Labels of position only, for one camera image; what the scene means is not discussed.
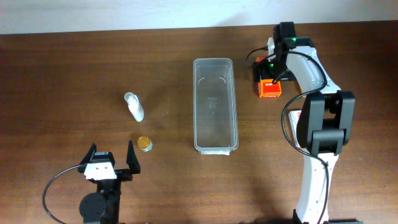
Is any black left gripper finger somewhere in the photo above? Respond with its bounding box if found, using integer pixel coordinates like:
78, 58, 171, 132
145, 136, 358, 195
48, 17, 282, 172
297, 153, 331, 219
80, 143, 96, 165
126, 140, 141, 174

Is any orange medicine box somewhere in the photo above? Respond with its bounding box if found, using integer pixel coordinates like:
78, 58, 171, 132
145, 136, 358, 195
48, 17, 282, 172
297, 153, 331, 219
255, 57, 282, 98

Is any white Panadol box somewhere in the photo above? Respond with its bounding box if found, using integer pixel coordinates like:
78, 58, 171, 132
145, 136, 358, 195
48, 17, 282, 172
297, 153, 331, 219
289, 110, 301, 148

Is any white lotion bottle clear cap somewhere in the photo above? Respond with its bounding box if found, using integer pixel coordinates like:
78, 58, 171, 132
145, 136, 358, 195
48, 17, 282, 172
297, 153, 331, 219
124, 92, 144, 122

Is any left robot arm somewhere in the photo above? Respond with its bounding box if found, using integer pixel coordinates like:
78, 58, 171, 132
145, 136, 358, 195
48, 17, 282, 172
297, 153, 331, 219
78, 141, 141, 223

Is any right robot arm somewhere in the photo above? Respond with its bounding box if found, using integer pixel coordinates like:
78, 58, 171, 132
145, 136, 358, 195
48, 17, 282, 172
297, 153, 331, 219
251, 22, 355, 223

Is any clear plastic container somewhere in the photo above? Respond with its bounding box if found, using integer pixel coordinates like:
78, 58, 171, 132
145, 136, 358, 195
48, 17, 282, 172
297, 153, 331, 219
193, 58, 239, 156

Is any small gold-lid jar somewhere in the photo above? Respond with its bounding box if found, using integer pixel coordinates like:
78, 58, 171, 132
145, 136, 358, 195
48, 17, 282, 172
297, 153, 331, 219
137, 136, 153, 152

